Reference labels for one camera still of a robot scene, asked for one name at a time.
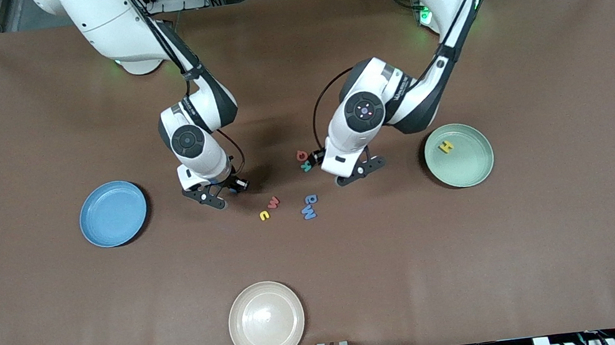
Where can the teal foam letter R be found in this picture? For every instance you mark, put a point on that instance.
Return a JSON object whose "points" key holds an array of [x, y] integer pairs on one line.
{"points": [[304, 167]]}

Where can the red foam letter Q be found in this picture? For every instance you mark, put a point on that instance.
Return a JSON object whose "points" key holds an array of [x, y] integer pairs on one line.
{"points": [[300, 155]]}

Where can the red foam letter w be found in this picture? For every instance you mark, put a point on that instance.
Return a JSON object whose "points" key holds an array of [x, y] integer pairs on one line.
{"points": [[273, 202]]}

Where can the light blue foam letter a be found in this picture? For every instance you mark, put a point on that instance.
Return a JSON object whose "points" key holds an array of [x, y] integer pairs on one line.
{"points": [[311, 199]]}

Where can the yellow foam letter u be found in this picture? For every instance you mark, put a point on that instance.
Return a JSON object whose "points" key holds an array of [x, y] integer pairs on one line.
{"points": [[264, 216]]}

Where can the blue foam letter W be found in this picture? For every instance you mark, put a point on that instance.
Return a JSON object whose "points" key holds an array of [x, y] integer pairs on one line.
{"points": [[309, 212]]}

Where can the yellow foam letter H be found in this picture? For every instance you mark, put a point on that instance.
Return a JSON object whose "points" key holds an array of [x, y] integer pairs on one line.
{"points": [[445, 147]]}

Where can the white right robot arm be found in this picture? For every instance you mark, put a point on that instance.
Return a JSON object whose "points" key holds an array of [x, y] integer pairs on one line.
{"points": [[111, 21]]}

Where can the blue plate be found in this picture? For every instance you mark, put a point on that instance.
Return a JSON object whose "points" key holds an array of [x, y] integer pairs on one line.
{"points": [[112, 215]]}

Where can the green plate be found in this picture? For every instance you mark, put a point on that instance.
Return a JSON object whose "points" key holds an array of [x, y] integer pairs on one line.
{"points": [[460, 169]]}

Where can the beige plate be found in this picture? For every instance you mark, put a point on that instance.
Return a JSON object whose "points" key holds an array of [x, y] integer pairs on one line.
{"points": [[266, 322]]}

